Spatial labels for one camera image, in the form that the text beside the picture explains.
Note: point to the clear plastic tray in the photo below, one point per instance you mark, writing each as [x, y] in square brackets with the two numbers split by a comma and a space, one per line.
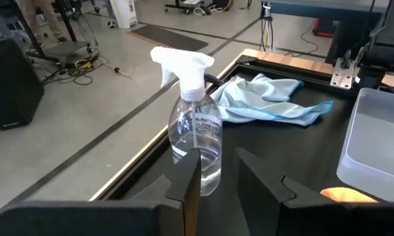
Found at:
[373, 147]

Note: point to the red box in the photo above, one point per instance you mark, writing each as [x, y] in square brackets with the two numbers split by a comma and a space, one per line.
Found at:
[324, 27]

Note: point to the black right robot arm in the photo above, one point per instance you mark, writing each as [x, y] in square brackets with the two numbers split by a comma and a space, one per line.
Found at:
[390, 36]

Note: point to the grey workstation desk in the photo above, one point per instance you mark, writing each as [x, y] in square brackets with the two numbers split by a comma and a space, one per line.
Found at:
[327, 8]

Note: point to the black cart base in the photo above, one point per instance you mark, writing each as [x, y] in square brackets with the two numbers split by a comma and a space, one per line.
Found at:
[187, 6]

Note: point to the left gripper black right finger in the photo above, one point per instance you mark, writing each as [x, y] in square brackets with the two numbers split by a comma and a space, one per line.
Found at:
[265, 203]

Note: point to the blue microfiber towel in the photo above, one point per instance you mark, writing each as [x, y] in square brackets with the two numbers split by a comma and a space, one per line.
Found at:
[262, 98]

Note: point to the white floor unit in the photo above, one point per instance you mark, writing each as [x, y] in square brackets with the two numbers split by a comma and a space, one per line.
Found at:
[124, 13]

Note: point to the black frame clamp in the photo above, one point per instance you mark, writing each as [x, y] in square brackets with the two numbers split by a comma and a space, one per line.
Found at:
[213, 79]

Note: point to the orange microfiber towel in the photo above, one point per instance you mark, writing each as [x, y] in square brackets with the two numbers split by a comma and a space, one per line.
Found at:
[347, 195]

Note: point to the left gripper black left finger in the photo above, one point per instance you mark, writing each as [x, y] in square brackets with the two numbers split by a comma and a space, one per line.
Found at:
[170, 209]

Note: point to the silver metal mounting bracket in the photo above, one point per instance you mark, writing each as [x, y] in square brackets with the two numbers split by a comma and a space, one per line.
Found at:
[342, 74]

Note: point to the black orange-striped floor mat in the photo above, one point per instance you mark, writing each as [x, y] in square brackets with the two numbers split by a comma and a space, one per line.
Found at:
[173, 38]

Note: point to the person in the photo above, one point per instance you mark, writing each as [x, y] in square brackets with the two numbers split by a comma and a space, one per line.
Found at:
[49, 19]

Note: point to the clear spray bottle white nozzle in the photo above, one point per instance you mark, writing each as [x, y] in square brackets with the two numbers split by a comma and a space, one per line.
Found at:
[196, 124]

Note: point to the black rolling stand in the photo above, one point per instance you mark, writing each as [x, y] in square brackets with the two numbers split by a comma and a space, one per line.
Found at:
[67, 49]

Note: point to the black box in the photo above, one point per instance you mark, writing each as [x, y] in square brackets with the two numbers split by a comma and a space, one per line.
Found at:
[10, 85]

